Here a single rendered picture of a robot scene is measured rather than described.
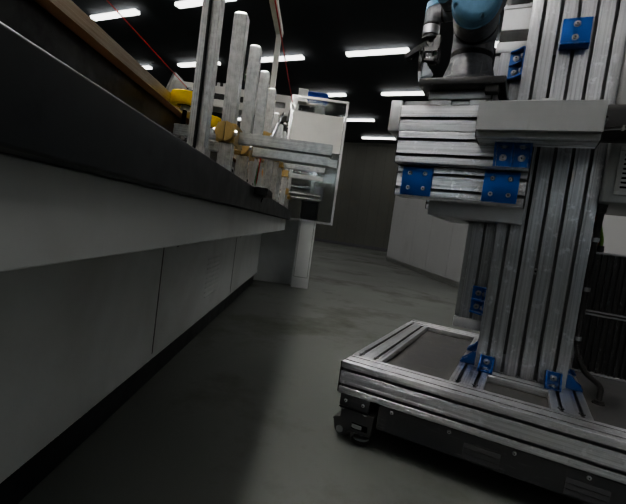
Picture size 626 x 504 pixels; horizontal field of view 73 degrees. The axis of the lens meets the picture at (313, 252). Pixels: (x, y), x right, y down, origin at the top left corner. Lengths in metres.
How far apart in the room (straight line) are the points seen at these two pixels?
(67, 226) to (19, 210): 0.08
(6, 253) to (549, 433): 1.08
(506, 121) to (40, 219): 0.97
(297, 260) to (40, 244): 3.53
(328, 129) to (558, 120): 3.03
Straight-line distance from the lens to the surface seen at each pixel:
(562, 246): 1.41
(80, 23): 0.89
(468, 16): 1.24
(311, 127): 4.00
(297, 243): 3.93
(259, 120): 1.68
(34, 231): 0.47
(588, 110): 1.14
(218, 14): 0.97
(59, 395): 1.02
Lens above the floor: 0.60
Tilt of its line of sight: 4 degrees down
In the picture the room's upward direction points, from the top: 8 degrees clockwise
